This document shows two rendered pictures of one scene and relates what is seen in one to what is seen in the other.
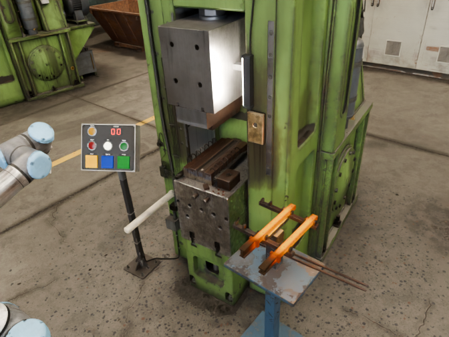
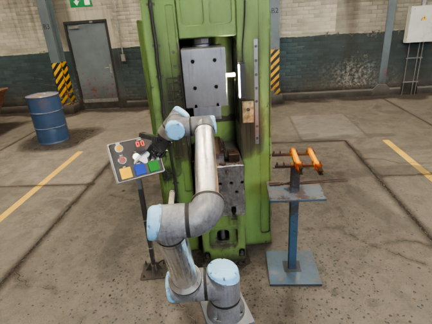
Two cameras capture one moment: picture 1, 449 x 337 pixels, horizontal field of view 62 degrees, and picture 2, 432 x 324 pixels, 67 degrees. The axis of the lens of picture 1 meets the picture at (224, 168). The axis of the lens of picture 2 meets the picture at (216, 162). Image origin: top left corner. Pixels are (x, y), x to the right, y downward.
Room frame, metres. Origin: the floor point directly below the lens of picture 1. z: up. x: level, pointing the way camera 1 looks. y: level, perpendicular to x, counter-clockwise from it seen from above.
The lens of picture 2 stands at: (-0.07, 1.51, 1.93)
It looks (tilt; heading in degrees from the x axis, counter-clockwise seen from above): 23 degrees down; 324
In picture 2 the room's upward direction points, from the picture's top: 4 degrees counter-clockwise
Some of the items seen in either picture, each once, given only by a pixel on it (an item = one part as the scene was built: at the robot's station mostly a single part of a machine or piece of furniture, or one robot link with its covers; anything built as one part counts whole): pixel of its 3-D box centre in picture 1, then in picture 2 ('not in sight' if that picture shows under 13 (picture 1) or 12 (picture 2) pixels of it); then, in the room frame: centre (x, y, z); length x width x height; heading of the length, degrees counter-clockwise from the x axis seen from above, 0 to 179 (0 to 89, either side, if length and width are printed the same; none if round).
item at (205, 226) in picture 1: (227, 194); (218, 177); (1.97, -0.01, 0.69); 0.56 x 0.38 x 0.45; 146
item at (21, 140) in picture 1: (15, 152); (177, 126); (1.22, 0.76, 1.48); 0.12 x 0.12 x 0.09; 54
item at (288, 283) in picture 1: (274, 265); (294, 190); (1.31, -0.22, 0.74); 0.40 x 0.30 x 0.02; 49
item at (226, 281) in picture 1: (230, 247); (221, 221); (1.97, -0.01, 0.23); 0.55 x 0.37 x 0.47; 146
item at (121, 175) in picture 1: (129, 210); (145, 217); (2.07, 0.66, 0.54); 0.04 x 0.04 x 1.08; 56
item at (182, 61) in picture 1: (217, 60); (209, 74); (1.97, 0.01, 1.56); 0.42 x 0.39 x 0.40; 146
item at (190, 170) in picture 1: (216, 158); (209, 149); (1.99, 0.04, 0.96); 0.42 x 0.20 x 0.09; 146
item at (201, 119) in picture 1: (213, 103); (206, 106); (1.99, 0.04, 1.32); 0.42 x 0.20 x 0.10; 146
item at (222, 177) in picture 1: (228, 179); (233, 155); (1.77, -0.02, 0.95); 0.12 x 0.08 x 0.06; 146
